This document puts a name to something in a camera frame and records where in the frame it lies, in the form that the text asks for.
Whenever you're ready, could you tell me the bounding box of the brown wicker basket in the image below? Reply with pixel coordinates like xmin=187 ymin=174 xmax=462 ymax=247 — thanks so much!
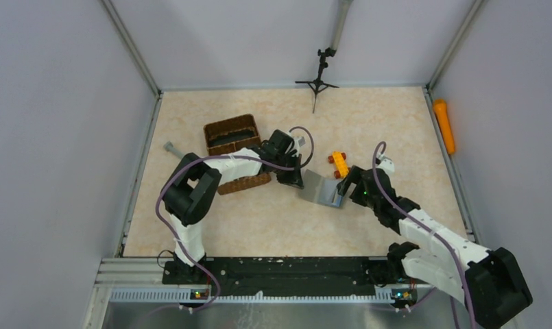
xmin=203 ymin=114 xmax=272 ymax=195

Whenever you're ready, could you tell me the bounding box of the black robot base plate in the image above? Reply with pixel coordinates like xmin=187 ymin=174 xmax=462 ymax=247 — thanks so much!
xmin=162 ymin=256 xmax=422 ymax=287

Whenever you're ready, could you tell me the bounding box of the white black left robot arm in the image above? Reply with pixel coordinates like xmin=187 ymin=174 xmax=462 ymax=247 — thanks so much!
xmin=156 ymin=130 xmax=306 ymax=267

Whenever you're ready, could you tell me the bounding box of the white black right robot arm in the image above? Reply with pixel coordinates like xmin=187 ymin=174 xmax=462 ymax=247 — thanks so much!
xmin=336 ymin=166 xmax=533 ymax=328

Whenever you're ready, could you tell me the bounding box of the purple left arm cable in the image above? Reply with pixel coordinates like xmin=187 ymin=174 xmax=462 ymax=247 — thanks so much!
xmin=155 ymin=126 xmax=315 ymax=314

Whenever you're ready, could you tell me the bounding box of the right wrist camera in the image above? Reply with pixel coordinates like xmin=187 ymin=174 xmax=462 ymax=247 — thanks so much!
xmin=376 ymin=157 xmax=395 ymax=175

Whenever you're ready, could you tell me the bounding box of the orange flashlight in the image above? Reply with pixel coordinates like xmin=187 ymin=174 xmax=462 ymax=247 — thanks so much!
xmin=433 ymin=99 xmax=456 ymax=155

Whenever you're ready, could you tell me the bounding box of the grey dumbbell-shaped plastic part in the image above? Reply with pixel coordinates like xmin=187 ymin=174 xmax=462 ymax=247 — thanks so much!
xmin=163 ymin=141 xmax=184 ymax=160

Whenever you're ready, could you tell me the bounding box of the black camera tripod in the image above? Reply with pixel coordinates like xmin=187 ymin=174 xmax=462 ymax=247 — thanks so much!
xmin=294 ymin=0 xmax=354 ymax=114

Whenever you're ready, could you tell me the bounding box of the yellow red toy brick car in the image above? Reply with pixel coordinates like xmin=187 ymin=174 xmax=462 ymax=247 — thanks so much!
xmin=327 ymin=151 xmax=350 ymax=179

